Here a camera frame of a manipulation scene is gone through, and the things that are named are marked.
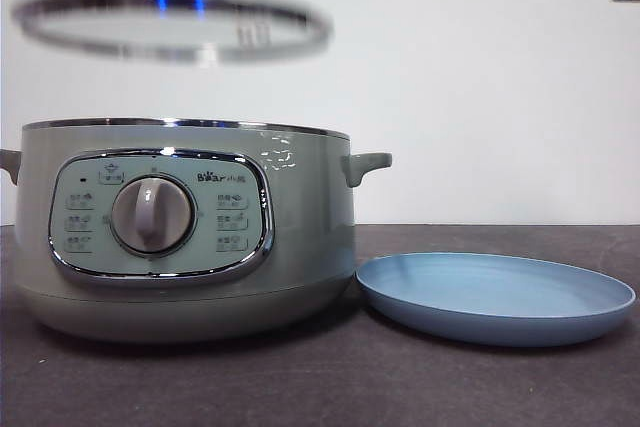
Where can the glass lid with green knob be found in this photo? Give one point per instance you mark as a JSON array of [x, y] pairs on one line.
[[150, 29]]

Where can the pale green electric steamer pot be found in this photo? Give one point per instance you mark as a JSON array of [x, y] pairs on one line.
[[310, 227]]

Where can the blue round plate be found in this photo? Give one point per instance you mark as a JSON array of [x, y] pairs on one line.
[[500, 297]]

